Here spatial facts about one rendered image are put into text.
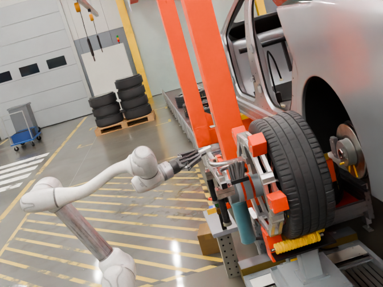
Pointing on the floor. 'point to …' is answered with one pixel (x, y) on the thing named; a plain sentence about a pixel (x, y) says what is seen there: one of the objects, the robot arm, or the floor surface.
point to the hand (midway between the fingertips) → (204, 150)
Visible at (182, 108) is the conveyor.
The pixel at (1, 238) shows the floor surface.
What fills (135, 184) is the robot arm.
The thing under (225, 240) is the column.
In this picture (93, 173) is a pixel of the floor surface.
